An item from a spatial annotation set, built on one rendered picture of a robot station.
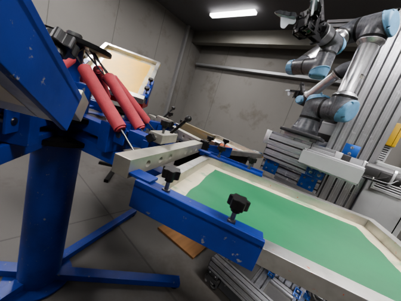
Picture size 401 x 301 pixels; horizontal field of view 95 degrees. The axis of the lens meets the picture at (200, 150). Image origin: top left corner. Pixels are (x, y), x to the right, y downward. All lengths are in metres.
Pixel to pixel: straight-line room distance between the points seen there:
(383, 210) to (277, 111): 4.18
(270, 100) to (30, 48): 5.29
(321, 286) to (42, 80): 0.53
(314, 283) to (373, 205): 0.99
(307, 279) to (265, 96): 5.20
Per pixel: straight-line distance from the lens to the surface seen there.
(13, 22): 0.26
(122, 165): 0.49
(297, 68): 1.11
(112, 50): 2.38
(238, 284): 1.50
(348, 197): 1.45
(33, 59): 0.28
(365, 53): 1.30
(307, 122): 1.26
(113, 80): 0.97
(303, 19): 0.98
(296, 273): 0.45
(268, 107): 5.39
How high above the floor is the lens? 1.20
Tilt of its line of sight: 12 degrees down
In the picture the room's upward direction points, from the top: 18 degrees clockwise
